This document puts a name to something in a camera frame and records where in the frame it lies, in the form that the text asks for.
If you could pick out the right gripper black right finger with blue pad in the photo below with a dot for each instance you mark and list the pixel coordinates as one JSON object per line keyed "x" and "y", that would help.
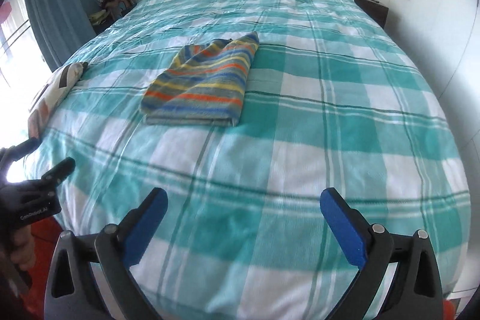
{"x": 415, "y": 291}

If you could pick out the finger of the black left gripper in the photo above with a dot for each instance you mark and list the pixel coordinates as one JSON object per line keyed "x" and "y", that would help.
{"x": 58, "y": 173}
{"x": 17, "y": 152}

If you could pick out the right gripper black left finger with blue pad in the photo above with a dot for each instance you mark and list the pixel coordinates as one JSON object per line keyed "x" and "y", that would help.
{"x": 72, "y": 291}

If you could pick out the striped knit sweater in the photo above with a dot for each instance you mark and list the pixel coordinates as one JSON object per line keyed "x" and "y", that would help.
{"x": 204, "y": 84}

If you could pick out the person's left hand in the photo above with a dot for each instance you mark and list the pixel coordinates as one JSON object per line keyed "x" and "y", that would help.
{"x": 22, "y": 252}

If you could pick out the red fleece trousers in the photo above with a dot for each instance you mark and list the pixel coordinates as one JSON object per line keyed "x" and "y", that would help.
{"x": 41, "y": 238}

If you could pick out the patterned white pillow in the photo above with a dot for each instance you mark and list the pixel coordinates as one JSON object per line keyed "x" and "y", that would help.
{"x": 53, "y": 93}

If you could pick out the teal white plaid blanket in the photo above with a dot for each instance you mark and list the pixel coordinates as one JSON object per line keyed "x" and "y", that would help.
{"x": 331, "y": 101}

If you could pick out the dark bedside table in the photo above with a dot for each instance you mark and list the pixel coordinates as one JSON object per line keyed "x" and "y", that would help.
{"x": 375, "y": 10}

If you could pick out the white wardrobe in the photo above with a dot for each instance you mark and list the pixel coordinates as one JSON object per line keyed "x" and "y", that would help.
{"x": 442, "y": 38}

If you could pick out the window frame with bars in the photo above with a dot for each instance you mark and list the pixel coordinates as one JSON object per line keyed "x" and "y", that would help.
{"x": 16, "y": 35}

